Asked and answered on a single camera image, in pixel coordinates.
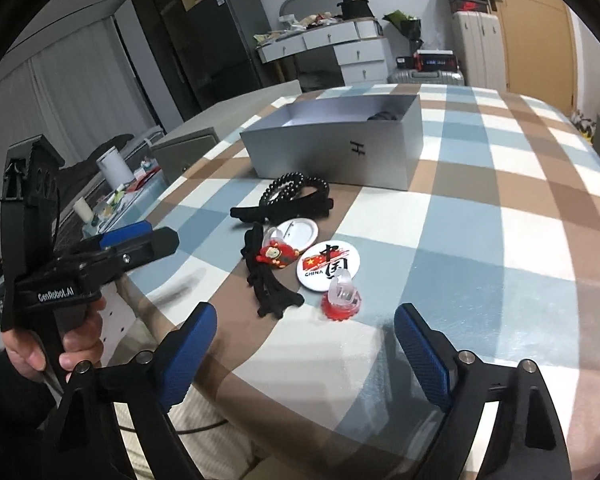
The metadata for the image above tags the black curved hair comb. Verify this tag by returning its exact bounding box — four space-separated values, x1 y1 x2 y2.
240 223 304 320

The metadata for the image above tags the black bead bracelet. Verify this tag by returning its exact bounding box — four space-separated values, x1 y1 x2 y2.
258 171 332 212

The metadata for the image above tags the white red rimmed badge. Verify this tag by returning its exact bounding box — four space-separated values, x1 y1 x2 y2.
262 218 318 252

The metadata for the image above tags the black toothed hair band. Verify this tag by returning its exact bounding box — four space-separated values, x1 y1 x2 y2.
230 192 334 224

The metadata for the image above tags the white China flag badge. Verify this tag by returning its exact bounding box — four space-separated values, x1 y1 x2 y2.
296 240 361 292

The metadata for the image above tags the silver grey box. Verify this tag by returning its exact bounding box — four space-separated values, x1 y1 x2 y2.
240 94 424 191

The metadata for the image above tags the person's left hand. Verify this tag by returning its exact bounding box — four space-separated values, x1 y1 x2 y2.
2 296 107 384

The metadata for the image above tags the white cylinder bottle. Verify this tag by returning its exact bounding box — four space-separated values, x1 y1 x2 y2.
96 146 134 190

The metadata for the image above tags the grey safe box left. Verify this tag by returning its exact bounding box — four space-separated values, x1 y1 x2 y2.
151 80 302 184

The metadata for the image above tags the white curtain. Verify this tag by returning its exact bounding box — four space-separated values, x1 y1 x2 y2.
0 15 157 241

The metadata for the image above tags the plaid blue brown tablecloth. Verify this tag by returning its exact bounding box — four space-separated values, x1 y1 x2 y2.
119 86 600 479

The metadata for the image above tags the black refrigerator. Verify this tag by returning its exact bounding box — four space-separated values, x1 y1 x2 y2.
186 0 278 108

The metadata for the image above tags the white drawer desk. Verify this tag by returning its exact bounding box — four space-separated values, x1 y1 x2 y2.
257 18 396 86

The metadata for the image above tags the grey curved chair back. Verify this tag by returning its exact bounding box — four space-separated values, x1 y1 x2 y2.
278 0 342 21

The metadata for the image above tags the black hat box stack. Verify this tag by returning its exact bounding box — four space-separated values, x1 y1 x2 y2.
338 0 374 20

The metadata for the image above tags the black red box on suitcase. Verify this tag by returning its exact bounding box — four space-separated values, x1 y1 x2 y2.
396 49 458 73

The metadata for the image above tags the green flower bouquet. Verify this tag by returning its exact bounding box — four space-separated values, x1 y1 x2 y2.
384 10 422 41

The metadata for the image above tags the silver flat suitcase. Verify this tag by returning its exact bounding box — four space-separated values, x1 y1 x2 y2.
388 68 465 86

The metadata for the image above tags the white upright suitcase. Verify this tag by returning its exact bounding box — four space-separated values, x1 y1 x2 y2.
452 12 507 91

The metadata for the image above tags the wooden door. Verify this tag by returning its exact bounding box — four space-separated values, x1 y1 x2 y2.
491 0 577 115

